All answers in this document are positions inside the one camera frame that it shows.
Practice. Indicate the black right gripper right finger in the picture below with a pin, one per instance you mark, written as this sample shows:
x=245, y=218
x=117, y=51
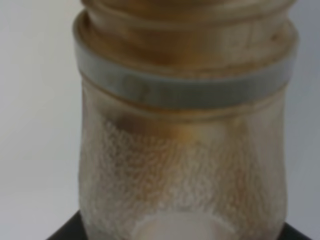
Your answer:
x=290, y=233

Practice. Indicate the clear plastic drink bottle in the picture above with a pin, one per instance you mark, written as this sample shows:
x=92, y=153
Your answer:
x=183, y=118

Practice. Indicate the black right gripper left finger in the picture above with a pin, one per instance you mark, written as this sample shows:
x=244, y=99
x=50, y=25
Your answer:
x=73, y=229

